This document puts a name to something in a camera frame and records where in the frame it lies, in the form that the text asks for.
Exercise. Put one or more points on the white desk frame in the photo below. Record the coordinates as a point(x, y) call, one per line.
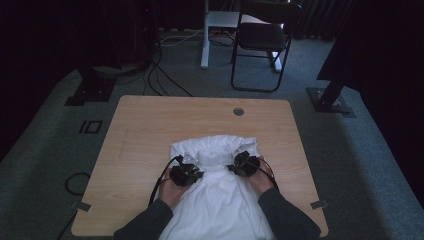
point(205, 43)

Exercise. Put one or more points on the grey table grommet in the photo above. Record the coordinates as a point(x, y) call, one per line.
point(238, 111)

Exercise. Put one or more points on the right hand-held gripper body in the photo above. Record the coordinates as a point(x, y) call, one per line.
point(248, 165)

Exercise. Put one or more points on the grey tape piece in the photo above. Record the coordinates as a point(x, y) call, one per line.
point(84, 206)
point(319, 204)

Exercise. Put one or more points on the person's left hand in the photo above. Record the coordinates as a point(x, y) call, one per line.
point(170, 191)

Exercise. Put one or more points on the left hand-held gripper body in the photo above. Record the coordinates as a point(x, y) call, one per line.
point(181, 175)

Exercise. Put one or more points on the black stand with base plate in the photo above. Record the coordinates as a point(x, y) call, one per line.
point(328, 101)

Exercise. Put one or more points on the white skirt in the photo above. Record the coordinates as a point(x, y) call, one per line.
point(216, 206)

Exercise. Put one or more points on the person's right hand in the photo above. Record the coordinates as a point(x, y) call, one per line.
point(263, 183)

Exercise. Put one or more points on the black folding chair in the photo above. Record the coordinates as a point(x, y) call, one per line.
point(261, 36)

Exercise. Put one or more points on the black stand base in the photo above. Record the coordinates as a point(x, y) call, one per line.
point(95, 90)

